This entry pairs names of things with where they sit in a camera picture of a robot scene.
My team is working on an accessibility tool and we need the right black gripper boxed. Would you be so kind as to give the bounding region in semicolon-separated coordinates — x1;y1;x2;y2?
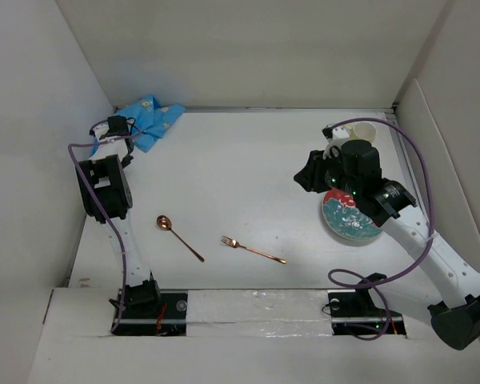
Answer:
293;147;360;198

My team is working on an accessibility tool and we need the blue space-print cloth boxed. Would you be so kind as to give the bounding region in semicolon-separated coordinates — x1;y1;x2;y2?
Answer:
91;95;186;155

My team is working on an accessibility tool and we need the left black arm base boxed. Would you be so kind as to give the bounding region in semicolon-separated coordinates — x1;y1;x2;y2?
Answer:
111;290;189;337

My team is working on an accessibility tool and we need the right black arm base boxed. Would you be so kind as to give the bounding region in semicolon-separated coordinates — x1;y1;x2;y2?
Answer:
322;288;407;341

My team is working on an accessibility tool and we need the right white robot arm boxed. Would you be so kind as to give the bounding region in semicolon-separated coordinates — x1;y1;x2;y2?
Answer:
294;140;480;350

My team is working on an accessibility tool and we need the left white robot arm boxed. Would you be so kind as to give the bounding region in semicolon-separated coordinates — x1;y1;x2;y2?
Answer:
68;115;162;322

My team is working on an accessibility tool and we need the red and teal plate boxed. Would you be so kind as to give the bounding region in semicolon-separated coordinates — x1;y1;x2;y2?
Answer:
322;189;382;242

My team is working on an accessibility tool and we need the pale yellow mug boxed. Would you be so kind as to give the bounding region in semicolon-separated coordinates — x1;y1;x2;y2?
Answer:
343;122;377;143

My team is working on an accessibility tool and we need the copper spoon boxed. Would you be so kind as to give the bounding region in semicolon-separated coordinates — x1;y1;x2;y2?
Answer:
156;215;205;262

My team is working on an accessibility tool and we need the copper fork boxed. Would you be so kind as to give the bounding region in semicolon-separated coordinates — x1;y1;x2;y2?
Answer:
221;236;287;265

